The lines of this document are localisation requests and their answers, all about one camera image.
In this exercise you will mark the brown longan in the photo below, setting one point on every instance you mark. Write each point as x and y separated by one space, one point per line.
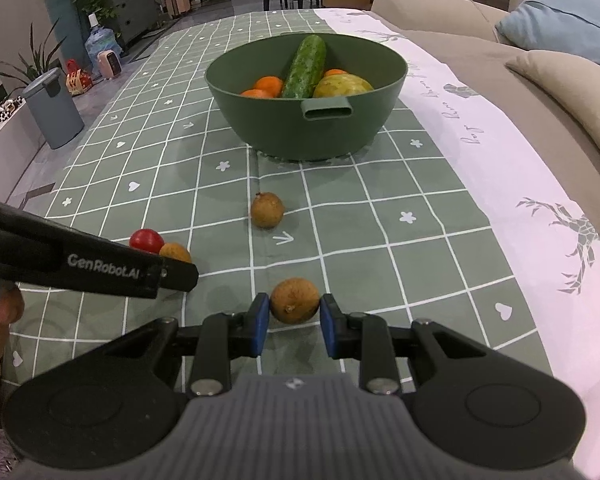
267 210
175 251
294 301

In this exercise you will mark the pink small heater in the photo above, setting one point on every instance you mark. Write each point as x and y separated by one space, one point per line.
109 64

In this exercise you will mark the blue water bottle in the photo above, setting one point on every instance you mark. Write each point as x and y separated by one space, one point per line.
100 38

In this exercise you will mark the red toy basket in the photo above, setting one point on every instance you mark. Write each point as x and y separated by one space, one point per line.
78 81

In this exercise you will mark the grey drawer cabinet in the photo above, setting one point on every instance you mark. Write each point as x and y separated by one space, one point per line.
132 18

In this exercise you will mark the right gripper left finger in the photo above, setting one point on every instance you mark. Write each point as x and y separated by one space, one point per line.
221 339

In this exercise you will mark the green checked tablecloth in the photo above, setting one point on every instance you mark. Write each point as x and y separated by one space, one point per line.
448 214

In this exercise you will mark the grey trash bin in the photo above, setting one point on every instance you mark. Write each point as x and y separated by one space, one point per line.
53 109

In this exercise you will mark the large orange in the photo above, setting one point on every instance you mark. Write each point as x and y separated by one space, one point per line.
272 85

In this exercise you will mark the green bowl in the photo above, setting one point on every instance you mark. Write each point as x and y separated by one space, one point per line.
309 129

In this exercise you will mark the small orange mandarin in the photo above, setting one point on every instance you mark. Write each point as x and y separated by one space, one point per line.
257 94

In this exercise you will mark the red cherry tomato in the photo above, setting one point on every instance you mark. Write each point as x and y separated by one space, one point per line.
147 240

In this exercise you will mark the yellow-green pear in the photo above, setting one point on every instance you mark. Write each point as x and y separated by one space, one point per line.
341 85

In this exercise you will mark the green potted plant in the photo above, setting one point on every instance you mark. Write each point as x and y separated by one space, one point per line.
39 62

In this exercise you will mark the beige cushion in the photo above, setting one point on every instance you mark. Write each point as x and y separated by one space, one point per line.
572 81

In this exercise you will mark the beige sofa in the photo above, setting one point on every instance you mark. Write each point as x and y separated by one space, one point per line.
462 35

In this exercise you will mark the green cucumber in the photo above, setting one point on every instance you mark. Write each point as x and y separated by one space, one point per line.
306 70

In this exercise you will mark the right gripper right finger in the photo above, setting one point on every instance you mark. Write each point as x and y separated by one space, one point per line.
365 338

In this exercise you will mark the light blue cushion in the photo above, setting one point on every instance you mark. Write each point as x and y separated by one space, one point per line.
569 26

